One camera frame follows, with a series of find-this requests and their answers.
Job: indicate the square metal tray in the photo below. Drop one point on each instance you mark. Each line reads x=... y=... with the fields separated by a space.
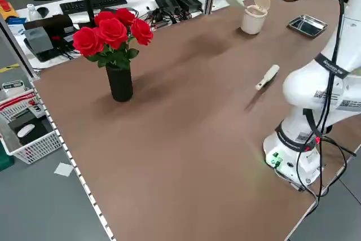
x=307 y=26

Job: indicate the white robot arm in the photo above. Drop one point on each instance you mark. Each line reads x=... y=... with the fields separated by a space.
x=304 y=83

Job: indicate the beige bin with flip lid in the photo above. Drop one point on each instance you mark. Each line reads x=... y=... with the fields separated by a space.
x=252 y=22

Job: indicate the beige hand brush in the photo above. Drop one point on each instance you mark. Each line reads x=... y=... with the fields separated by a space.
x=269 y=76

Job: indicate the red rose bouquet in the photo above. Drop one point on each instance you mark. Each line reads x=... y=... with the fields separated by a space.
x=110 y=32

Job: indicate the black keyboard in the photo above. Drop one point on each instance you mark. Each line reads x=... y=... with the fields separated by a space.
x=93 y=3

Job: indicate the black cylindrical vase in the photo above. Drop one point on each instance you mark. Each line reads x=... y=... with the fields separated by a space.
x=119 y=85

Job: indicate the black desktop box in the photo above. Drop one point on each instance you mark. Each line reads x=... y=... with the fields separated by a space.
x=60 y=25

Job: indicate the blue and white carton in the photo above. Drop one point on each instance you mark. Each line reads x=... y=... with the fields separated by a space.
x=17 y=26

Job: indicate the white paper sheet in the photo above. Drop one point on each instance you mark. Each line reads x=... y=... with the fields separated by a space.
x=64 y=170

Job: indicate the white computer mouse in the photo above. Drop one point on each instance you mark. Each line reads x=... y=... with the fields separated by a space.
x=26 y=131

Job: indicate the white plastic basket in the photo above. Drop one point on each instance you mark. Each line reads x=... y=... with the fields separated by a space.
x=36 y=148

